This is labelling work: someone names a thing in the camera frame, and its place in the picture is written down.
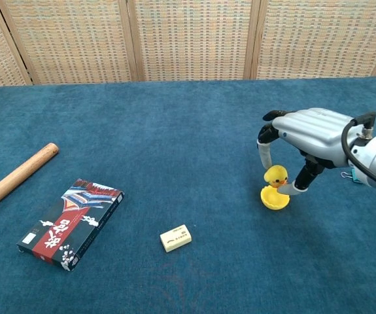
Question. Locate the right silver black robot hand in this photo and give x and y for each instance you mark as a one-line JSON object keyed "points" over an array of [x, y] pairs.
{"points": [[308, 134]]}

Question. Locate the small yellow rubber duck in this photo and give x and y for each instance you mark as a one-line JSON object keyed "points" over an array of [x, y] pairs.
{"points": [[276, 176]]}

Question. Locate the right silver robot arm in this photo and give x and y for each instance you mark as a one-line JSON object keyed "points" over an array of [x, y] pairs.
{"points": [[375, 158]]}

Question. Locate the yellow plastic eggshell half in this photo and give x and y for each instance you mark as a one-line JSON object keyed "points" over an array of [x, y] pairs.
{"points": [[274, 198]]}

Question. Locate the teal binder clip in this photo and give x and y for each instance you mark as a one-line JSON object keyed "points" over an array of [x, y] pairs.
{"points": [[349, 175]]}

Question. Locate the blue felt table mat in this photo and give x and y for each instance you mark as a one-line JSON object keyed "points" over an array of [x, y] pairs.
{"points": [[187, 229]]}

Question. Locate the woven rattan folding screen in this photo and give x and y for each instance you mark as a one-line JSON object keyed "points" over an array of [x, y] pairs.
{"points": [[187, 39]]}

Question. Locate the cream rectangular eraser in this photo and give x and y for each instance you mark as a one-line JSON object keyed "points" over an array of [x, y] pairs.
{"points": [[176, 237]]}

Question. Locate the black red printed box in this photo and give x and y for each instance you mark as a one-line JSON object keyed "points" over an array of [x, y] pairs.
{"points": [[71, 224]]}

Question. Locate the wooden rolling pin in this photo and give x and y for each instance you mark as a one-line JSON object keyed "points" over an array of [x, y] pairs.
{"points": [[14, 178]]}

